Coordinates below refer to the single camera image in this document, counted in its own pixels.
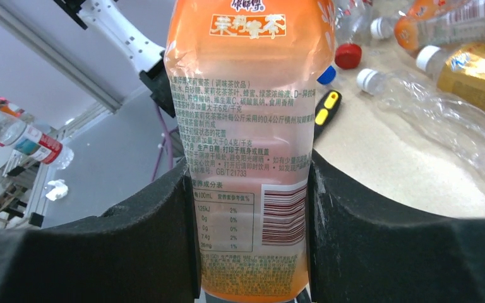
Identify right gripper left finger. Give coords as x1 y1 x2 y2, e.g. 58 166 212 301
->
0 162 201 302

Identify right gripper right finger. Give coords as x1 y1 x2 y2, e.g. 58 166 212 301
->
307 152 485 302

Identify clear bottle white cap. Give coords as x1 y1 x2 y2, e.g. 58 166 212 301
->
356 68 485 175

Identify orange label bottle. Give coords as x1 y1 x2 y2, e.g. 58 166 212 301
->
164 0 335 302
370 1 485 53

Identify red gold label bottle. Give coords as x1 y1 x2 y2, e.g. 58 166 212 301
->
416 42 485 111

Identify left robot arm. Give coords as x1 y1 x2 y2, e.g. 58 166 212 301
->
55 0 176 117

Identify crumpled white paper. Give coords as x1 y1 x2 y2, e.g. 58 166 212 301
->
45 179 69 201

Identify yellow black screwdriver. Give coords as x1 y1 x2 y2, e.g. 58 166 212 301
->
313 90 342 141

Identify bottle on floor outside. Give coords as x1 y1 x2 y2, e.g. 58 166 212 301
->
0 111 75 170

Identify red cap clear bottle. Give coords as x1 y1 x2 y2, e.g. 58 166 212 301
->
335 1 373 69

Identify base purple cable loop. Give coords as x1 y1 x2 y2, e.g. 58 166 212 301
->
150 104 176 182

